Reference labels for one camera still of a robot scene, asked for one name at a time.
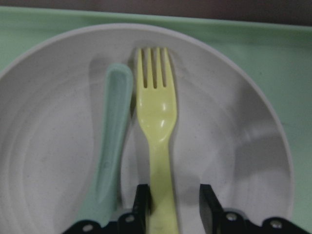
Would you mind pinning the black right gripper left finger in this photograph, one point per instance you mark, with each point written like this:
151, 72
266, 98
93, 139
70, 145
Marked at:
132, 222

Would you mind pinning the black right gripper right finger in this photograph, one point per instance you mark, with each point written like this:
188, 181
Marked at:
217, 220

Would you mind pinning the white round plate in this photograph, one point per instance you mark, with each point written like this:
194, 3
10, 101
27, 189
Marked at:
51, 100

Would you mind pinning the yellow plastic fork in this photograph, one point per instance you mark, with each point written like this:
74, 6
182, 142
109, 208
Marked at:
157, 114

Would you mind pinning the green plastic spoon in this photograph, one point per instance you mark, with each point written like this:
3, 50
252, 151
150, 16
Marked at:
100, 201

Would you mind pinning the light green plastic tray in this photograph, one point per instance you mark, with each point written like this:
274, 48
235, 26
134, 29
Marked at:
277, 57

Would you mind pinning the brown paper table cover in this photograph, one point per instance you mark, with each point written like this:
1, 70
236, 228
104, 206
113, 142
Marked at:
293, 12

